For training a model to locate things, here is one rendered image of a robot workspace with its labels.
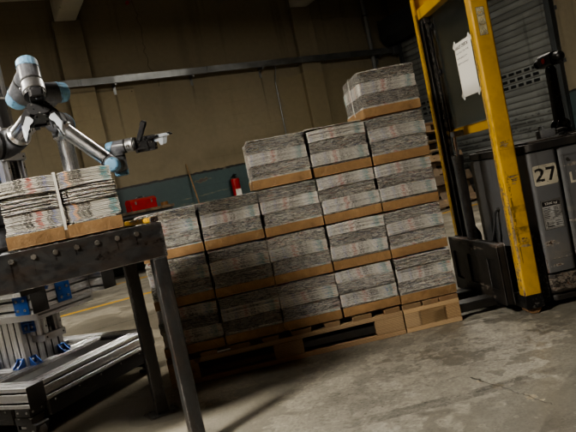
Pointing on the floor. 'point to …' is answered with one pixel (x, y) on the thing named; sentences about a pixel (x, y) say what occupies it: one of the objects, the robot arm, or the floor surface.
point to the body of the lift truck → (537, 203)
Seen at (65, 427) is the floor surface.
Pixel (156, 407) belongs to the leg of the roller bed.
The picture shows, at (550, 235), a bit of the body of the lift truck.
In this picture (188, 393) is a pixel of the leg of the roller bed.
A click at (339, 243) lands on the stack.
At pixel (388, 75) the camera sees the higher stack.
